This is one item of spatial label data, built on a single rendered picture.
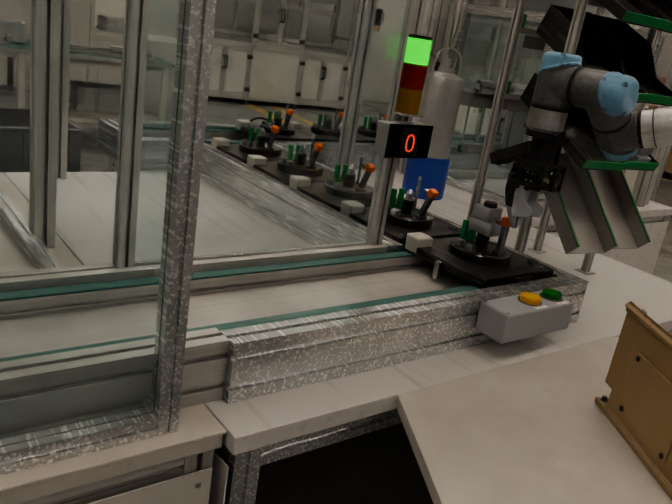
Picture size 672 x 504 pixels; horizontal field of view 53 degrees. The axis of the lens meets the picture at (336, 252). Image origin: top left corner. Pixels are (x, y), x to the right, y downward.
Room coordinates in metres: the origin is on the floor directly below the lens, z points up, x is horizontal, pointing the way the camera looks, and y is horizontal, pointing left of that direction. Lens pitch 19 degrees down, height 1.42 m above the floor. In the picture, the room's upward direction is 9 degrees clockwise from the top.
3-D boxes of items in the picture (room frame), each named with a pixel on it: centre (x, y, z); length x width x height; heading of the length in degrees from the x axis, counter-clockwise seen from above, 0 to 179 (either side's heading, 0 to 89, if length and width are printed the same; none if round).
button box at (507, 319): (1.26, -0.39, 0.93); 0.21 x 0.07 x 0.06; 129
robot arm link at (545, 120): (1.41, -0.38, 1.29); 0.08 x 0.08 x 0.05
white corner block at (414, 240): (1.49, -0.18, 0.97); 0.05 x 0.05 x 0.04; 39
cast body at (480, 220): (1.48, -0.31, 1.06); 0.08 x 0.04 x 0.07; 39
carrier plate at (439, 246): (1.48, -0.32, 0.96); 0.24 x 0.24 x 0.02; 39
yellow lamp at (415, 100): (1.45, -0.10, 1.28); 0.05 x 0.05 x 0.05
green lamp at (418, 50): (1.45, -0.10, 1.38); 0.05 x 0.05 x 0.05
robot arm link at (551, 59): (1.41, -0.38, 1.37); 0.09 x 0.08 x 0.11; 45
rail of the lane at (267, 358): (1.18, -0.20, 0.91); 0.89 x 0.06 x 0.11; 129
